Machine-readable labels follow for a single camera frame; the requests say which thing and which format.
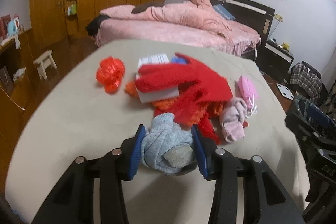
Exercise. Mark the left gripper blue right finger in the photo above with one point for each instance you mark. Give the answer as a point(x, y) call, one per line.
point(200, 151)

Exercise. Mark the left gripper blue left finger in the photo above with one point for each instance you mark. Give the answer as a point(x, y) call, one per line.
point(135, 151)

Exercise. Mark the grey sock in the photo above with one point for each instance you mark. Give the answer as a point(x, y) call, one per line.
point(167, 147)

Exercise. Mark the red glove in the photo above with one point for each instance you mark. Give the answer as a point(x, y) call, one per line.
point(203, 93)

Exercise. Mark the red plastic bag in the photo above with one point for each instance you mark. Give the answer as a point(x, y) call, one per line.
point(110, 73)

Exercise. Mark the blue plastic bag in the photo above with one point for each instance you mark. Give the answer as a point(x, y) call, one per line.
point(179, 60)

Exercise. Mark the pink rolled sock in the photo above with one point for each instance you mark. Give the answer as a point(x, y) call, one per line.
point(232, 119)

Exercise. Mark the white bathroom scale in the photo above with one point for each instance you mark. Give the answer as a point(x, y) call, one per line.
point(285, 91)

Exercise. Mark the plaid shirt on chair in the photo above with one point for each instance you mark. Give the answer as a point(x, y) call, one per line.
point(307, 80)

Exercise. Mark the dark nightstand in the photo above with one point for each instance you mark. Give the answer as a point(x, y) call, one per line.
point(274, 61)

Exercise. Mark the yellow plush toy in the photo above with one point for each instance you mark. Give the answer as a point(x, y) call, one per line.
point(285, 46)

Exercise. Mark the dark wooden headboard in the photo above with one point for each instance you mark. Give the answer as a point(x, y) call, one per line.
point(250, 13)

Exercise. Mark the pink bed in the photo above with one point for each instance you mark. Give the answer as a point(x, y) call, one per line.
point(104, 29)

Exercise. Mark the small white stool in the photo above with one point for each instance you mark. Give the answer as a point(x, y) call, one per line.
point(44, 61)

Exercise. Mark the wooden side desk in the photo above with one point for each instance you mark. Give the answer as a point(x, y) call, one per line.
point(16, 86)

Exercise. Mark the pink crumpled duvet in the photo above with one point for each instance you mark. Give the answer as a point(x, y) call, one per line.
point(198, 14)

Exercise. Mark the blue pillow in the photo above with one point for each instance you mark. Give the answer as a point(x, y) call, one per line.
point(220, 9)

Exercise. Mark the blue electric kettle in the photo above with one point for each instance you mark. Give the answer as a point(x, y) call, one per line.
point(13, 27)

